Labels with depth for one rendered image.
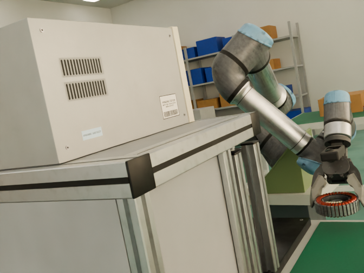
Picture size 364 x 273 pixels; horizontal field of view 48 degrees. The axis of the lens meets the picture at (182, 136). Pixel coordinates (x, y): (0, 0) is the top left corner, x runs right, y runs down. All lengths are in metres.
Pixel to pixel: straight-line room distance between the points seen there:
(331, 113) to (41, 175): 0.90
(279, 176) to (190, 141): 0.99
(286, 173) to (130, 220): 1.10
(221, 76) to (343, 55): 6.35
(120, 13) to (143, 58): 8.78
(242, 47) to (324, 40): 6.36
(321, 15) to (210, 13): 2.09
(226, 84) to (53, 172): 0.84
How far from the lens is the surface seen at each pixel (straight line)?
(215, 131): 0.68
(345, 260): 1.02
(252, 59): 1.34
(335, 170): 1.21
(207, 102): 7.85
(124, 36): 0.75
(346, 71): 7.60
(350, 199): 1.16
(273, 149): 1.64
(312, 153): 1.33
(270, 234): 0.92
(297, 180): 1.56
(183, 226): 0.60
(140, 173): 0.50
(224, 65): 1.31
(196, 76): 7.88
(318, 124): 3.48
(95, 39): 0.69
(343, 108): 1.28
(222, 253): 0.71
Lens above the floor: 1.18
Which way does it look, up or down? 6 degrees down
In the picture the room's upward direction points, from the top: 11 degrees counter-clockwise
